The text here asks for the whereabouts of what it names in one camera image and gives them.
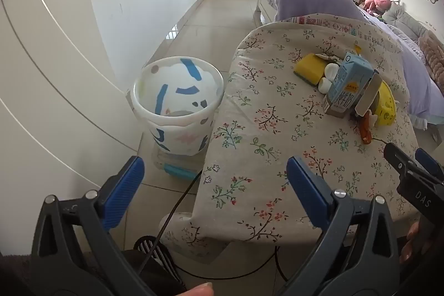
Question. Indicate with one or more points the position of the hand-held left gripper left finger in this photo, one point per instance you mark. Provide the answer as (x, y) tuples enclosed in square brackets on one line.
[(126, 186)]

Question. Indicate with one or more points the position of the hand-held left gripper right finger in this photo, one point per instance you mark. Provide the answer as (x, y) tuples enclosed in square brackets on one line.
[(307, 190)]

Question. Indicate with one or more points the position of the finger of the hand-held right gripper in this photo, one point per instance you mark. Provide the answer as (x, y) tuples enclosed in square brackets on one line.
[(416, 185), (430, 160)]

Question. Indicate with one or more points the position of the white patterned plastic bin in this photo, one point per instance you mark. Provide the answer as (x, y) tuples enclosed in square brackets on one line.
[(180, 140)]

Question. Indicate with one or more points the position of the blue milk carton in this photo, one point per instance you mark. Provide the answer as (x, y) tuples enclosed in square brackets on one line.
[(347, 84)]

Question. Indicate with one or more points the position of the person's right hand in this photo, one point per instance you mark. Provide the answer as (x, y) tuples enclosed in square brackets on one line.
[(412, 242)]

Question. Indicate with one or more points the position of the person's left hand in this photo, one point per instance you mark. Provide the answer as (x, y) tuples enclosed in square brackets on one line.
[(201, 290)]

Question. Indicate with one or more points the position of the floral tablecloth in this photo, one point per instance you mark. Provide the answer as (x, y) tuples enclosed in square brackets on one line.
[(277, 143)]

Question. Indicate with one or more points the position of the teal plastic object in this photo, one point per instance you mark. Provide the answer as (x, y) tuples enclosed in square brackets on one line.
[(180, 172)]

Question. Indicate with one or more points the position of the bed with lilac sheet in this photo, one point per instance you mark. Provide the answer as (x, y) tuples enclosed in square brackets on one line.
[(421, 88)]

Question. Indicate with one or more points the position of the striped slipper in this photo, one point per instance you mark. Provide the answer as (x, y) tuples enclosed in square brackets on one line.
[(163, 256)]

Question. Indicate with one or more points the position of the beige fluffy pillow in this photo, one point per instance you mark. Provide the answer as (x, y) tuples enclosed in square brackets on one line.
[(433, 55)]

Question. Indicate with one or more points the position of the small white cup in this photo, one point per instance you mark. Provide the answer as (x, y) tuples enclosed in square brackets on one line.
[(331, 71), (325, 85)]

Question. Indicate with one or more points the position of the yellow sponge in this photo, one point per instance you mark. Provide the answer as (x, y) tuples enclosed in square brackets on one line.
[(310, 69)]

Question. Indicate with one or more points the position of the yellow paper scrap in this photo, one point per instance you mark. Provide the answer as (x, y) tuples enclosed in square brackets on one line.
[(356, 49)]

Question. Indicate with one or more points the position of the white printed wrapper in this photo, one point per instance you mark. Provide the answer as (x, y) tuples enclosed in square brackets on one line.
[(327, 56)]

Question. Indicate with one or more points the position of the white wardrobe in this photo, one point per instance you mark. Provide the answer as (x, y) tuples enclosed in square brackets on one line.
[(52, 74)]

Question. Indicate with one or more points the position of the grey pillow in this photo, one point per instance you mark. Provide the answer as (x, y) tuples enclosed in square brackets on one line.
[(404, 18)]

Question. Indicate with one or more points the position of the pink plush toy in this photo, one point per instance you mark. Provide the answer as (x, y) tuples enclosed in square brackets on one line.
[(380, 2)]

